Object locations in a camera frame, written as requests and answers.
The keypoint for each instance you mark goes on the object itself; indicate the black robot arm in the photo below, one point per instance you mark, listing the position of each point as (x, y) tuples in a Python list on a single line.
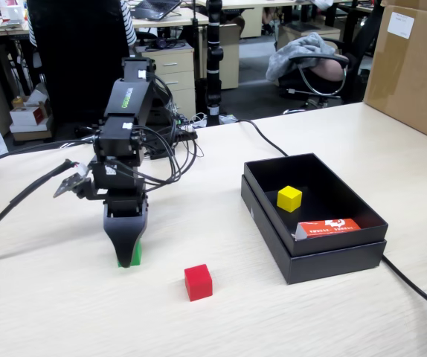
[(128, 98)]

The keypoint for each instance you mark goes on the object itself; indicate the black cardboard box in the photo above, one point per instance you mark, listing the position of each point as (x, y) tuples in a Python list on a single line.
[(329, 193)]

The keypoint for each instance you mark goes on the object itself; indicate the black headphones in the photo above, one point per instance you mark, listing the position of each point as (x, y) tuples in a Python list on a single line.
[(161, 42)]

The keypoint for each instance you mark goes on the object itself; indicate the yellow bottle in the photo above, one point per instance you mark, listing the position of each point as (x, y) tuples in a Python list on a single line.
[(18, 102)]

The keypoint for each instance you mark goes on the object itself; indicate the beige office desk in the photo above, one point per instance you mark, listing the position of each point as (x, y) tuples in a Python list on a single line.
[(183, 18)]

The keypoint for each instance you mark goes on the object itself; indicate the yellow cube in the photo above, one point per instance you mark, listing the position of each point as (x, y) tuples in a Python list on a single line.
[(289, 199)]

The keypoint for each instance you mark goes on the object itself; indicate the person in striped shirt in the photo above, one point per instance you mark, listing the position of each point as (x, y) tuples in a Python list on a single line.
[(128, 26)]

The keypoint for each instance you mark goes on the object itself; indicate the black laptop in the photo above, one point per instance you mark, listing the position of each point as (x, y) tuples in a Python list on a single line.
[(154, 7)]

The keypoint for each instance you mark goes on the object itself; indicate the white paper label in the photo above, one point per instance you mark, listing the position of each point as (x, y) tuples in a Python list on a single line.
[(401, 25)]

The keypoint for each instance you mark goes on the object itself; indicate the white power strip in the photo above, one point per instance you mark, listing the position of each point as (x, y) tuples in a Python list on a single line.
[(228, 119)]

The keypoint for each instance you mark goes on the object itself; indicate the black office chair with armrest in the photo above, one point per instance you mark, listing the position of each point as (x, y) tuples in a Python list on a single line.
[(362, 41)]

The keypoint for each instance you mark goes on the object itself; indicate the red cube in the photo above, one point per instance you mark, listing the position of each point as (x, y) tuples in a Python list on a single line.
[(198, 282)]

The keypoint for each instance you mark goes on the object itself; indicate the camera circuit board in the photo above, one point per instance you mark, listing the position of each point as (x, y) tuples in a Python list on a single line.
[(68, 184)]

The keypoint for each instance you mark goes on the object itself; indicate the black open box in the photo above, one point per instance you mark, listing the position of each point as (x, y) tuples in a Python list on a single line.
[(332, 264)]

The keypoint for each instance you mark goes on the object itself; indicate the orange white printed carton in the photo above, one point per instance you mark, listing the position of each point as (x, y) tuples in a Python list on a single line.
[(329, 227)]

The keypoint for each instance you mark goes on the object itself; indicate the office chair with grey cloth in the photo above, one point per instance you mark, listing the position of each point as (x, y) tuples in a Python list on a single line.
[(302, 52)]

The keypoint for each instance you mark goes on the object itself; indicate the small brown cardboard box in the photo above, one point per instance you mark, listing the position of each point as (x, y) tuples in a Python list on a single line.
[(31, 134)]

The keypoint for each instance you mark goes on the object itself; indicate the black office chair back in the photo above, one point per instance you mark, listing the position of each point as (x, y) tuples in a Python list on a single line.
[(79, 56)]

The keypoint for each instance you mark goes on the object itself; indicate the white red small box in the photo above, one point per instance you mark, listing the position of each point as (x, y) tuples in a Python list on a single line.
[(27, 115)]

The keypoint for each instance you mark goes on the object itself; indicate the beige drawer cabinet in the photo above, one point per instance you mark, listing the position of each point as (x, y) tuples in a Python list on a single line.
[(178, 70)]

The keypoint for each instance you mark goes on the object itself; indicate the large brown cardboard box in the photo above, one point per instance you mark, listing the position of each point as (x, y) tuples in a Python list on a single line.
[(414, 74)]

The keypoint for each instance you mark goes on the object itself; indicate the green cube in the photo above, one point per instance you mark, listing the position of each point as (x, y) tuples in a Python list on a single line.
[(137, 256)]

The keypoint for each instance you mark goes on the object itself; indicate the beige plain cabinet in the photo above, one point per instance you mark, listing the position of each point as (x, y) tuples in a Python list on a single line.
[(232, 48)]

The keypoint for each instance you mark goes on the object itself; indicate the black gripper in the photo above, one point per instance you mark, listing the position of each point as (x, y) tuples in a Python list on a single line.
[(118, 178)]

